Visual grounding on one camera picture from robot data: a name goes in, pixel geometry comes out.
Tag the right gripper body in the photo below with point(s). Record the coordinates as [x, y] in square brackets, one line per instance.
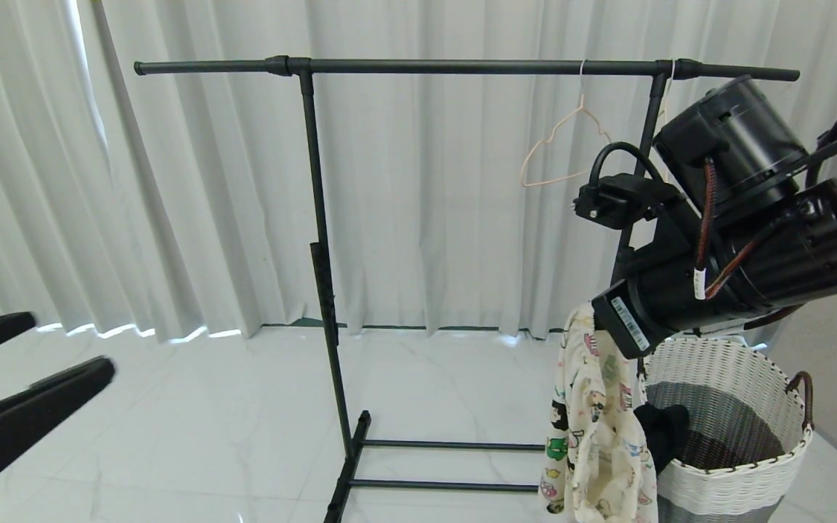
[673, 290]

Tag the black clothes rack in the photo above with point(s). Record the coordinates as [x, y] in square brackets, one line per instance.
[462, 67]

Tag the white laundry basket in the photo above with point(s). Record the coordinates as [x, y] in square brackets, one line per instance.
[724, 479]

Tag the white curtain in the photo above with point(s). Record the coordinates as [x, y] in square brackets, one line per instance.
[426, 203]

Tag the cream printed garment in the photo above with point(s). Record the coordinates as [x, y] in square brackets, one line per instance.
[596, 436]

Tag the black garment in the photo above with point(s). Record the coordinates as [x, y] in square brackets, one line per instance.
[662, 432]

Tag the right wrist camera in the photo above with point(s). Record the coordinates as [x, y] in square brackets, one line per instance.
[622, 200]

